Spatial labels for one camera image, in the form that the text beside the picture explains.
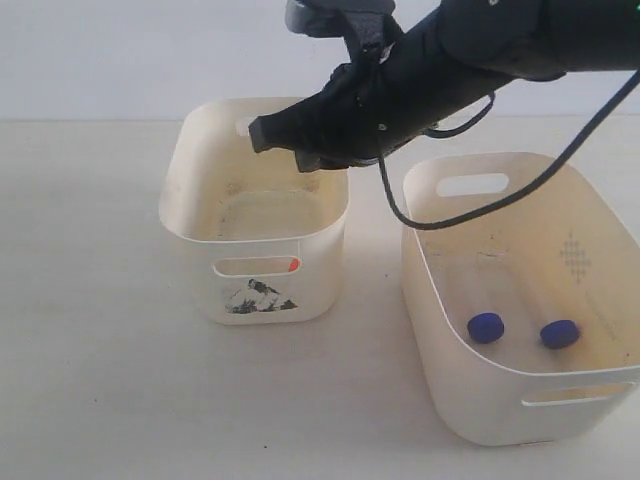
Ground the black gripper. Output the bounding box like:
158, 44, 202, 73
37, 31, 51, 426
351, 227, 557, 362
248, 62, 400, 173

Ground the black cable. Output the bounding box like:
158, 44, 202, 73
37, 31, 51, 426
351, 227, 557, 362
377, 74, 640, 231

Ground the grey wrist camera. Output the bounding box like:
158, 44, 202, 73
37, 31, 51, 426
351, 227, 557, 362
285, 0, 403, 54

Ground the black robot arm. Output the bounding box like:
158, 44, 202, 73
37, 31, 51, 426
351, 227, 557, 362
249, 1, 639, 172

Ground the cream plastic bin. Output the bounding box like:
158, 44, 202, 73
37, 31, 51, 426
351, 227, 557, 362
401, 166, 639, 446
158, 97, 349, 326

